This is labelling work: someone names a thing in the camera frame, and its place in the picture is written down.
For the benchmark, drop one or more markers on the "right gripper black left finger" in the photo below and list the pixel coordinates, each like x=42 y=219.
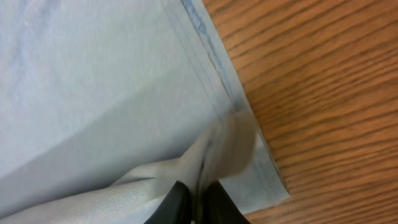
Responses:
x=176 y=207

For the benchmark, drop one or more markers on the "light blue printed t-shirt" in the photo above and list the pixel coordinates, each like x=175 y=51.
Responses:
x=106 y=104

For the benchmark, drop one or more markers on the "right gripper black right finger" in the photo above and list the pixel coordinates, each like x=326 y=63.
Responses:
x=218 y=207

